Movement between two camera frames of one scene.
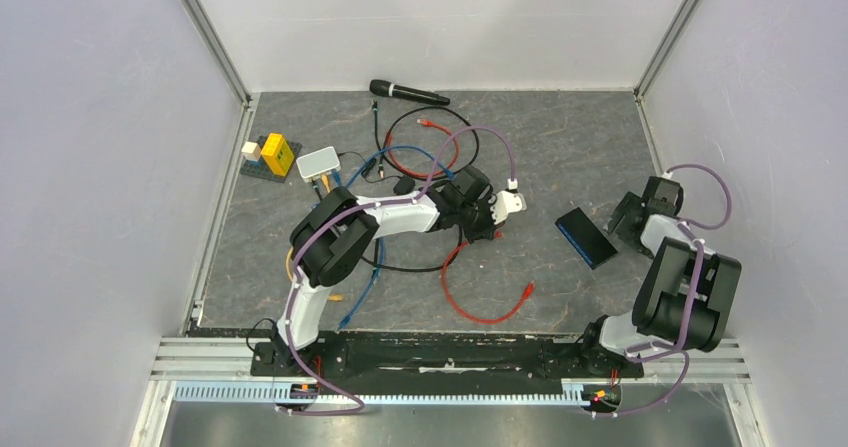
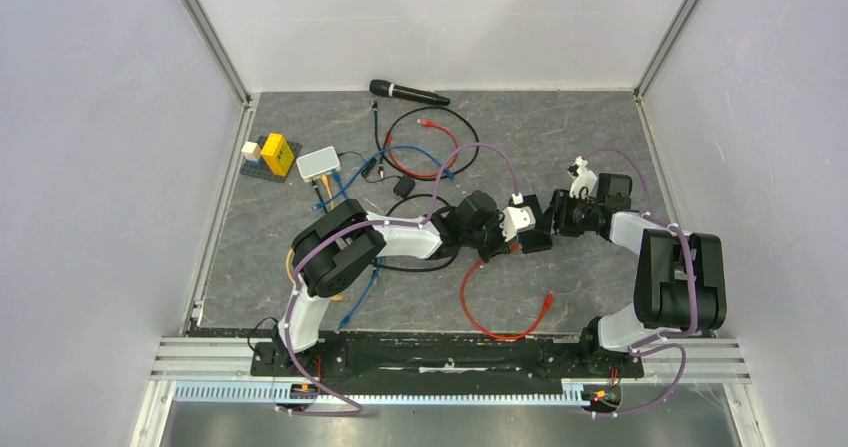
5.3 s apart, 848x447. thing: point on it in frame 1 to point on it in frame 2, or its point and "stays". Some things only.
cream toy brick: [251, 151] stays
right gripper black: [629, 203] to [563, 203]
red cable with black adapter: [527, 292] to [549, 303]
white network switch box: [318, 163] stays
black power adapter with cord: [402, 185] stays
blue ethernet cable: [443, 167] stays
